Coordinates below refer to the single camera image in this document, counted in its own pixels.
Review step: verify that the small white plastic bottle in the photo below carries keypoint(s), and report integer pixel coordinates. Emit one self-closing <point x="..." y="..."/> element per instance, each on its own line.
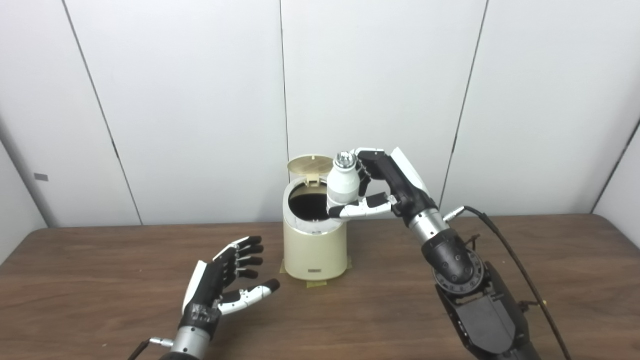
<point x="343" y="182"/>

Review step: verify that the cream-colored lidded bin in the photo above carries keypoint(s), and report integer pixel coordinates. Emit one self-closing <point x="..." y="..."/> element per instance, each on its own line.
<point x="315" y="247"/>

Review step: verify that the small grey wall label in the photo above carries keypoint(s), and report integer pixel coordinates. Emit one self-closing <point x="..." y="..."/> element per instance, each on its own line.
<point x="41" y="177"/>

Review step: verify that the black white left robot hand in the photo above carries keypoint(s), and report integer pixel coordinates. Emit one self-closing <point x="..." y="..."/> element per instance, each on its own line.
<point x="210" y="287"/>

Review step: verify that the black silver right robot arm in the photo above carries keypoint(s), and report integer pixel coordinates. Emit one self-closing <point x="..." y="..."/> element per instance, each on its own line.
<point x="475" y="300"/>

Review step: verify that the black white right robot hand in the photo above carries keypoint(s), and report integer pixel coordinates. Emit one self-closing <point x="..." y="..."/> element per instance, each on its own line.
<point x="400" y="185"/>

